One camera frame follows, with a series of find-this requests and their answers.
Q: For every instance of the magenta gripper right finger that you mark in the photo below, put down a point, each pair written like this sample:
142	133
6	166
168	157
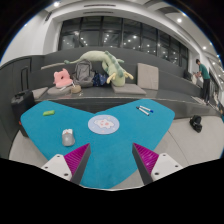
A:
153	166

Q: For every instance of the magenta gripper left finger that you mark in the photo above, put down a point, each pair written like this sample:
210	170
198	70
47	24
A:
71	166

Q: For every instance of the grey computer mouse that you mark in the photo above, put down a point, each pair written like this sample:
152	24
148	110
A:
68	137

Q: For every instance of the teal table mat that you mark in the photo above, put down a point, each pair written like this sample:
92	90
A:
111	160

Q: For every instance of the round light blue mousepad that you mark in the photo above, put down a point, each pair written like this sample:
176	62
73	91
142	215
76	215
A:
103	124

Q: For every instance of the black capped marker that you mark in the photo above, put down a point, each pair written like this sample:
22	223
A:
143	111

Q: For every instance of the green eraser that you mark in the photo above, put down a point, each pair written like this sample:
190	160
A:
48	113

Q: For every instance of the blue capped marker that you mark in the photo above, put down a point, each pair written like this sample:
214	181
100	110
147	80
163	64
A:
150	110

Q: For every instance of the black bag on floor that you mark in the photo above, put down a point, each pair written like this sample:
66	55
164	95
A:
195	123

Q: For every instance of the grey left seat cushion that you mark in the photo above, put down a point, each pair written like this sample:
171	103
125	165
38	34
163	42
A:
58	91

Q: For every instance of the tan small pouch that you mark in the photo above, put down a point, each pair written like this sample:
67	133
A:
75	89

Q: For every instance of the grey flat seat cushion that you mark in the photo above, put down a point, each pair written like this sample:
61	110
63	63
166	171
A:
129	89

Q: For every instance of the black suitcase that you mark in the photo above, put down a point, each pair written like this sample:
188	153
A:
22	102

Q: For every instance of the pink plush cushion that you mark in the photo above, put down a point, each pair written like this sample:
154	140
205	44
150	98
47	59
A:
62	78

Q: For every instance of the beige upright cushion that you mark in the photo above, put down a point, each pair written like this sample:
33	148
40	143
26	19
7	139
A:
148	76

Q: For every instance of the dark blue patterned bag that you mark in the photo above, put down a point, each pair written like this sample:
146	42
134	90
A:
99	79

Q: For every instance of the grey backpack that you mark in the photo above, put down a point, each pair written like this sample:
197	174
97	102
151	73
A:
83	74

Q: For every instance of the green dragon plush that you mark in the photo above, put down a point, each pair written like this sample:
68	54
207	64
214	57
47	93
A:
110	64

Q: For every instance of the person in green shirt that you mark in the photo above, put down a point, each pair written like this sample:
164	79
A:
203	72

